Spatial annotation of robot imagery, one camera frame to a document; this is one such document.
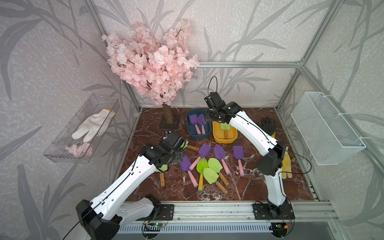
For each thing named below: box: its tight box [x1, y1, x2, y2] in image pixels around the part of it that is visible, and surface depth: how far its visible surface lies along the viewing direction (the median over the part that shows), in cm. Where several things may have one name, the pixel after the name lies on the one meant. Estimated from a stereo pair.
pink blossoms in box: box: [64, 142, 94, 158], surface depth 60 cm
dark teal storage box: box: [186, 109, 212, 139], surface depth 106 cm
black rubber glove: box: [261, 117, 277, 136], surface depth 110 cm
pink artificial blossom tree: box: [102, 19, 200, 130], surface depth 74 cm
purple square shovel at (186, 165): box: [179, 155, 199, 188], surface depth 90 cm
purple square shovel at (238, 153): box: [232, 145, 245, 177], surface depth 95 cm
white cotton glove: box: [71, 109, 116, 143], surface depth 68 cm
